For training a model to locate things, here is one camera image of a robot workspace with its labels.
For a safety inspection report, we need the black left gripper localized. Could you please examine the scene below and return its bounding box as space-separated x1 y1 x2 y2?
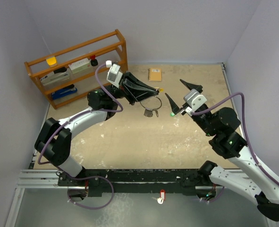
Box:
104 71 158 106

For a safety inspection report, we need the large silver keyring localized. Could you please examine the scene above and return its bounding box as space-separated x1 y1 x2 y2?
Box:
140 96 162 118

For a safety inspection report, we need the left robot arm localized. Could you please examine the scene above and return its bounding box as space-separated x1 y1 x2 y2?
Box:
34 72 160 185

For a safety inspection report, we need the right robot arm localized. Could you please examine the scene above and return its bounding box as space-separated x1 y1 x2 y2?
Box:
168 80 279 222

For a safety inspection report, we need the tan spiral notebook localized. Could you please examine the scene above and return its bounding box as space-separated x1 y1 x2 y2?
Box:
148 68 162 82

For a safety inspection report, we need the orange wooden shelf rack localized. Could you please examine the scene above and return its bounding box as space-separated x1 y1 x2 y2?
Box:
24 29 128 109

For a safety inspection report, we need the red black stamp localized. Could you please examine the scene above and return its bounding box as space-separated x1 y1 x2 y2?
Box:
90 55 98 67

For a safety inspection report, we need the white cardboard box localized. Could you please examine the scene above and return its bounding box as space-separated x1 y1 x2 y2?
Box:
68 58 90 74

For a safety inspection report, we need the blue stapler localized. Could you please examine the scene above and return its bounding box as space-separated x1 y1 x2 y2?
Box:
51 84 77 100

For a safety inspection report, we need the white black stapler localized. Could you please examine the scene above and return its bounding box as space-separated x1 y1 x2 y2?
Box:
40 69 71 86

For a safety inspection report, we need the yellow lidded jar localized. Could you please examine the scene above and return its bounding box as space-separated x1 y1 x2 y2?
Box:
46 56 58 68

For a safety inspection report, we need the red tag key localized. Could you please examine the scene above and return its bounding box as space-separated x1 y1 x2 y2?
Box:
152 189 166 204

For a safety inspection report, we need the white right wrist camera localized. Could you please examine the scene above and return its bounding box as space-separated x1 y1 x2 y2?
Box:
183 89 207 113

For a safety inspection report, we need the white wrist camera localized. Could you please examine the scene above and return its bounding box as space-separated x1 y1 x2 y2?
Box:
106 61 123 88
183 89 207 113

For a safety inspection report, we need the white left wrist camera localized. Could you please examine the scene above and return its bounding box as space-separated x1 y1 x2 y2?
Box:
106 61 123 88

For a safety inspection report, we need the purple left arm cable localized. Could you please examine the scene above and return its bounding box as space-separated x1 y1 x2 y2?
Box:
37 63 124 210

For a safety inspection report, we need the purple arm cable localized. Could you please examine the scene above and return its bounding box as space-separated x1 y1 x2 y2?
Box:
191 92 279 204
37 63 124 210

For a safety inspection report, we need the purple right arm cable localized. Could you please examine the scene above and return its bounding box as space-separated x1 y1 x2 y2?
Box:
191 92 279 204

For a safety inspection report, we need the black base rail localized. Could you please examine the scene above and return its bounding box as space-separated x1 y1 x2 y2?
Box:
58 161 218 197

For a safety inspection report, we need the aluminium frame rail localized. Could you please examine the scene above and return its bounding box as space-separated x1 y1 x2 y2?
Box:
16 169 67 189

